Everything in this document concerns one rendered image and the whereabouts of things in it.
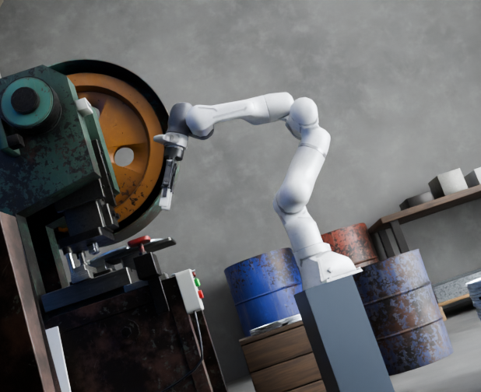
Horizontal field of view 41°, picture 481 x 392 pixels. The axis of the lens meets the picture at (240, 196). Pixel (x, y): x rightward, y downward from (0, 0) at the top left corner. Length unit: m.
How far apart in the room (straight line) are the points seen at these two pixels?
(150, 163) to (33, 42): 3.95
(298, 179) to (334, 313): 0.48
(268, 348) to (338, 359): 0.47
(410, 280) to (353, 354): 0.77
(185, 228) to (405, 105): 2.29
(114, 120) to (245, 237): 2.98
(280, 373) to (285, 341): 0.12
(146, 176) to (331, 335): 1.07
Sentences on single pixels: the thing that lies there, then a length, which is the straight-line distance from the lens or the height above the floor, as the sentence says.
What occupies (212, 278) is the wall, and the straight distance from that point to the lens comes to 5.64.
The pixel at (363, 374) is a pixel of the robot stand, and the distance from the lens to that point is 2.24.
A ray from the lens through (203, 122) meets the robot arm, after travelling 2.35.
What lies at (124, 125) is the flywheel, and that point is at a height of 1.39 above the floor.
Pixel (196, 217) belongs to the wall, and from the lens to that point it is 5.71.
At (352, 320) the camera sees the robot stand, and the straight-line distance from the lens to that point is 2.23.
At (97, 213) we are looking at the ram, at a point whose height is 0.94.
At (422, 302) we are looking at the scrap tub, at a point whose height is 0.25.
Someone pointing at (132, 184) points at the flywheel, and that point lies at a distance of 2.80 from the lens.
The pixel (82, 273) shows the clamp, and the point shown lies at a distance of 2.15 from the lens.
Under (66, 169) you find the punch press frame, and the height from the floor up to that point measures 1.10.
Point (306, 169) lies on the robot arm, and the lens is 2.32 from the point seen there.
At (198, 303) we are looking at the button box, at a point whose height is 0.51.
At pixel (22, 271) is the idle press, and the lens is 0.82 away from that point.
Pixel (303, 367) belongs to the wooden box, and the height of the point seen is 0.17.
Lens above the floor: 0.40
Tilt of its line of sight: 11 degrees up
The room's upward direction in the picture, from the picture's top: 19 degrees counter-clockwise
